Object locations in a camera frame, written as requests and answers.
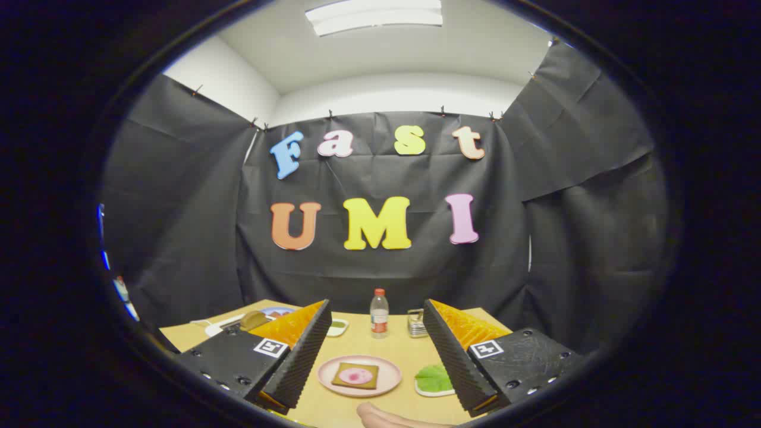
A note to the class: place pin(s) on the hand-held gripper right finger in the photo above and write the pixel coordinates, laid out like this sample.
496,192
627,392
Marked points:
452,362

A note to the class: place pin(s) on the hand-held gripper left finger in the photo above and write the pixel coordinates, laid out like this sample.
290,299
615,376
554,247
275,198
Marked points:
303,362

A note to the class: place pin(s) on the green lettuce leaf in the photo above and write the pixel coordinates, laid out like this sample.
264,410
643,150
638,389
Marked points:
434,379

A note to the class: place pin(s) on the plain brown toast slice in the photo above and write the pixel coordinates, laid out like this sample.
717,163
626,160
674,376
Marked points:
254,320

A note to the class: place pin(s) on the white square plate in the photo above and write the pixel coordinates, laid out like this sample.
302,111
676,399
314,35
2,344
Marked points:
425,393

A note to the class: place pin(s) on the toast slice with ham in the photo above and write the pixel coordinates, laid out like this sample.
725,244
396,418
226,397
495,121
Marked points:
342,380

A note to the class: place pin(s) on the white divided sauce dish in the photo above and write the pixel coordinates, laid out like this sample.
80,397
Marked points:
337,326

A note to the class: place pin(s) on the metal mesh chopstick holder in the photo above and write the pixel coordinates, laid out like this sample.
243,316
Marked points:
416,326

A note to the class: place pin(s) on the pink ham slice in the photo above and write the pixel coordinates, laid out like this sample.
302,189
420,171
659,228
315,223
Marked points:
355,375

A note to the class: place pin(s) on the blue round plate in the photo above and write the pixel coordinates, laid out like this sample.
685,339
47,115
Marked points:
279,310

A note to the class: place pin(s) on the pink round plate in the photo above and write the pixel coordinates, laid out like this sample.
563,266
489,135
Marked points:
386,374

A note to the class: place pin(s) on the clear plastic water bottle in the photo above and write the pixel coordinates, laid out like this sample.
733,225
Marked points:
379,321

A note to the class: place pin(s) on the white toaster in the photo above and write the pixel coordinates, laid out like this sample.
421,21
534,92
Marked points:
223,326

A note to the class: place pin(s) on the black backdrop cloth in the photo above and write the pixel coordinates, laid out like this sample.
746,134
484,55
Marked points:
416,267

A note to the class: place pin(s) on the ceiling light panel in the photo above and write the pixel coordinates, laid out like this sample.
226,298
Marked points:
374,15

